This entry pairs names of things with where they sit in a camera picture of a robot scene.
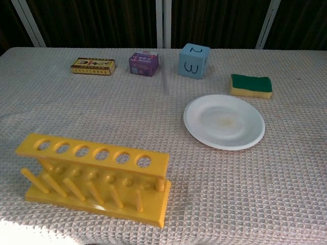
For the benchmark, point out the black pleated curtain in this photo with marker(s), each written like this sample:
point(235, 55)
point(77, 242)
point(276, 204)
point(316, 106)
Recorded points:
point(102, 23)

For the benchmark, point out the yellow test tube rack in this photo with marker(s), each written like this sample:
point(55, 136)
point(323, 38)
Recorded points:
point(102, 158)

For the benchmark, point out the white paper plate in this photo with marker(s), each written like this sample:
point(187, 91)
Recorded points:
point(212, 127)

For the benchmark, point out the white woven tablecloth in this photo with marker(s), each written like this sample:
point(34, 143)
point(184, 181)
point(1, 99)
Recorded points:
point(102, 107)

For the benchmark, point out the yellow brown flat box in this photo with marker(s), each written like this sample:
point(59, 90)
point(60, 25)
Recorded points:
point(92, 67)

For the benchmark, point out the green and yellow sponge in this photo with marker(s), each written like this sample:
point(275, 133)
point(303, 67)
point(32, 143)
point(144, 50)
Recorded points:
point(250, 81)

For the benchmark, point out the white metal frame post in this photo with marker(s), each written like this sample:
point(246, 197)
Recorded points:
point(163, 23)
point(29, 24)
point(268, 24)

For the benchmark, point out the purple small carton box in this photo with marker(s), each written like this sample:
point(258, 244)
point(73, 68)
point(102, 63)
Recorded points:
point(141, 67)

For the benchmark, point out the blue foam number cube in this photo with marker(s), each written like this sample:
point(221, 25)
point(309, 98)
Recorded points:
point(191, 66)

